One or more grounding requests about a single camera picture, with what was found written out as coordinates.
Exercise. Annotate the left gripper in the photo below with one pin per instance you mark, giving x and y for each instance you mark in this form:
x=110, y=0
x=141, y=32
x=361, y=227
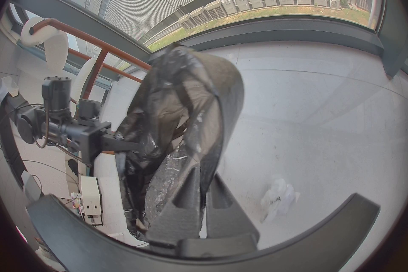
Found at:
x=91, y=140

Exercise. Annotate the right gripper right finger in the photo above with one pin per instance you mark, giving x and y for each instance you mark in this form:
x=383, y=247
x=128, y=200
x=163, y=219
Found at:
x=236, y=223

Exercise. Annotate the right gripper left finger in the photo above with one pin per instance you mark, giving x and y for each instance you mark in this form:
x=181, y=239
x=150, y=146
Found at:
x=165, y=226

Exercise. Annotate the black plastic bag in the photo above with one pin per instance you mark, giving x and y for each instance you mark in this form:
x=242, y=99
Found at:
x=143, y=124

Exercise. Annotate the dark round trash bin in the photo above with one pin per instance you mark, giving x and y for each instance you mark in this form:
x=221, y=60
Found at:
x=230, y=95

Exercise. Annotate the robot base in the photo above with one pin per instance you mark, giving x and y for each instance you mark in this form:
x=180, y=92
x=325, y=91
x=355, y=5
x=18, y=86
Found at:
x=90, y=197

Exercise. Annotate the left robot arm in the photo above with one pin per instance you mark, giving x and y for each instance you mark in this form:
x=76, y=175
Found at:
x=30, y=124

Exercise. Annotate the crumpled white paper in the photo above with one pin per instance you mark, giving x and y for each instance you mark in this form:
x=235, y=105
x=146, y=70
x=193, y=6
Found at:
x=280, y=199

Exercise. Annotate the white foam pad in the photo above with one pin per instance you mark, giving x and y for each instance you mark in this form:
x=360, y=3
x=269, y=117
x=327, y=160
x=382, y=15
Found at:
x=38, y=36
x=83, y=79
x=57, y=52

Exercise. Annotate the red-brown metal railing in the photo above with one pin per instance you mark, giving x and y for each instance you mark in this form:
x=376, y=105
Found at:
x=105, y=55

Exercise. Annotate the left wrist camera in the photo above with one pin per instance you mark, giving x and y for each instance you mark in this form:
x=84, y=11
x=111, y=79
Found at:
x=89, y=109

